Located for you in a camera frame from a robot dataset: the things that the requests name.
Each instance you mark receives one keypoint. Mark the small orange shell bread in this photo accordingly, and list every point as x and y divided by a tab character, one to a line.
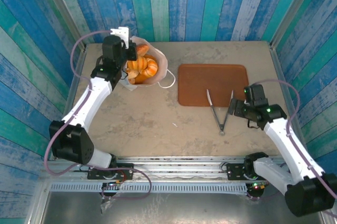
137	63

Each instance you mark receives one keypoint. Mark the small tan bread roll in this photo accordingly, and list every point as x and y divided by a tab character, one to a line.
132	73

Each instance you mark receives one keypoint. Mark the metal tongs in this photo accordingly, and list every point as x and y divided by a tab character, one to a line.
221	129

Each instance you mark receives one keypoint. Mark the white printed paper bag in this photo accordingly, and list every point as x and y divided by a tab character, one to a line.
163	60

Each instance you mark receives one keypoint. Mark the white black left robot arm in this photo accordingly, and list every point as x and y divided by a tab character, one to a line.
89	102

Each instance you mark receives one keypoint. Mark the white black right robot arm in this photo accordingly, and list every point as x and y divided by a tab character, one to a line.
284	134

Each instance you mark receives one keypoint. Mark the brown rectangular tray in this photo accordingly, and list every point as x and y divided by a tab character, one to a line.
210	79

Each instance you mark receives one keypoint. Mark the small white scrap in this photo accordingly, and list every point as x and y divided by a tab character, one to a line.
174	124

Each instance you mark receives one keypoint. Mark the steel sheet panel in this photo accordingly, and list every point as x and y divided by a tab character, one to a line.
184	208

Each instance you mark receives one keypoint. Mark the aluminium table side rail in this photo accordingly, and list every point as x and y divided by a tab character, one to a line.
76	76
285	89

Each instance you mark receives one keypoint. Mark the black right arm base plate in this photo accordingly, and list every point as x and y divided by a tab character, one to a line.
234	171

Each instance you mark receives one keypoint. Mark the aluminium corner post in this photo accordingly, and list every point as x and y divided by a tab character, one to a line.
292	8
60	5

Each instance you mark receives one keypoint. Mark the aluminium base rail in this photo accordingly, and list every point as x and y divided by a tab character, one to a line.
179	167

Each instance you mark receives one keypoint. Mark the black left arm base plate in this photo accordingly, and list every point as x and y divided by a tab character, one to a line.
126	168

